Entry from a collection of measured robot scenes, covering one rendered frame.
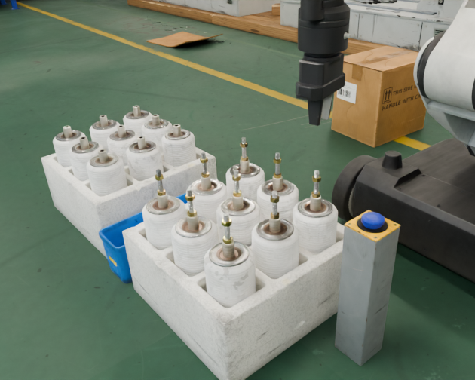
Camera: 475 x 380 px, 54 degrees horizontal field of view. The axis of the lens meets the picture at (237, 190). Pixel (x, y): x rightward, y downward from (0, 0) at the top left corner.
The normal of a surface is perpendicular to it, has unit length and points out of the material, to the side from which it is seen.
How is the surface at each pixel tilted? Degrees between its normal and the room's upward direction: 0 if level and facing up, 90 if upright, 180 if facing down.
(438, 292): 0
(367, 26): 90
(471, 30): 40
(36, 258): 0
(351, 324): 90
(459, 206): 0
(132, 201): 90
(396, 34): 90
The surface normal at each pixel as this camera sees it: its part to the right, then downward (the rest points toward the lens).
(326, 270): 0.63, 0.36
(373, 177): -0.60, -0.37
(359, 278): -0.77, 0.35
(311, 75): -0.60, 0.43
